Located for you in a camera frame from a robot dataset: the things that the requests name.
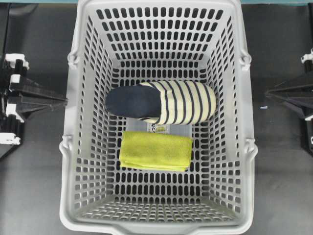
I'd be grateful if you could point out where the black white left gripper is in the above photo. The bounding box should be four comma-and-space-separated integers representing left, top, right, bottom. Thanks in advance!
0, 53, 67, 159

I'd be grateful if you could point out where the striped navy cream slipper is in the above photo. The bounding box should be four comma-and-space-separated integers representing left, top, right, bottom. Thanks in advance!
105, 80, 217, 125

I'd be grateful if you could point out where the grey plastic shopping basket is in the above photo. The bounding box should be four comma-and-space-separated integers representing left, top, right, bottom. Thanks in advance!
60, 0, 258, 235

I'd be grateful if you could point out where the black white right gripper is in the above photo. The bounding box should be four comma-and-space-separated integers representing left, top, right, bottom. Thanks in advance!
266, 48, 313, 156

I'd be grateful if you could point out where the grey label plate in basket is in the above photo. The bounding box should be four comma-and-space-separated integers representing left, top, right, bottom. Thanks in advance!
126, 118, 192, 138

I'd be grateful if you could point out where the yellow-green cloth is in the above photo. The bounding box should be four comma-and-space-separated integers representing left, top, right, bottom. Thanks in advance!
119, 131, 193, 172

